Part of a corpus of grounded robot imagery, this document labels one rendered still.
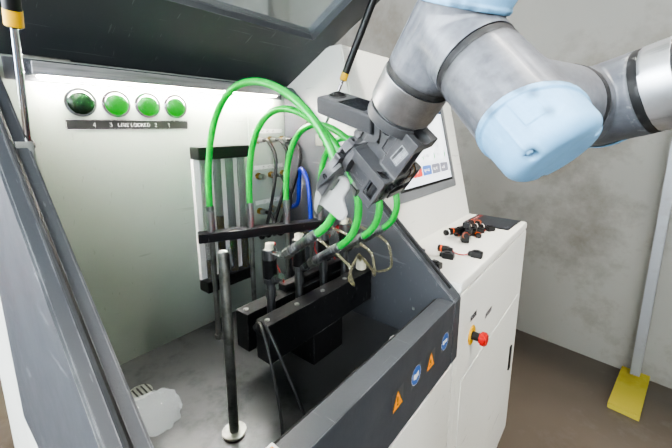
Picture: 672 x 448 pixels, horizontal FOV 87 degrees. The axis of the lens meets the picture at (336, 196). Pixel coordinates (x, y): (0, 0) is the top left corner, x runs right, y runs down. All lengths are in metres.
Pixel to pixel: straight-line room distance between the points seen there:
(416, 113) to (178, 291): 0.74
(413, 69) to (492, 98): 0.09
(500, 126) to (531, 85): 0.03
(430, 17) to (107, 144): 0.67
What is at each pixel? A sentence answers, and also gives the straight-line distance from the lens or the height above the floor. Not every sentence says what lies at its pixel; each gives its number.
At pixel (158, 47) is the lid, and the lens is 0.85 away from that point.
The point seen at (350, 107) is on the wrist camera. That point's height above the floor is 1.36.
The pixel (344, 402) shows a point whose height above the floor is 0.95.
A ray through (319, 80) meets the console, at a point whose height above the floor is 1.46.
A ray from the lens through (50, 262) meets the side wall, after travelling 0.54.
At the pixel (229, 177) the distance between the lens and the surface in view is 0.93.
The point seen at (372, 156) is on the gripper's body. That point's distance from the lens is 0.44.
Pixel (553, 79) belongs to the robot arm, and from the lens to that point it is 0.30.
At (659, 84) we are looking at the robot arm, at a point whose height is 1.37.
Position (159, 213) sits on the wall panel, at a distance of 0.89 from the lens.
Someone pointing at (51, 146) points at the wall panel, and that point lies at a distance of 0.81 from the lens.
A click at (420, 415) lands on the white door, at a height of 0.77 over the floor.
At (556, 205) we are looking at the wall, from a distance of 2.49.
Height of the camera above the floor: 1.34
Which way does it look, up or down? 11 degrees down
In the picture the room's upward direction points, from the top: straight up
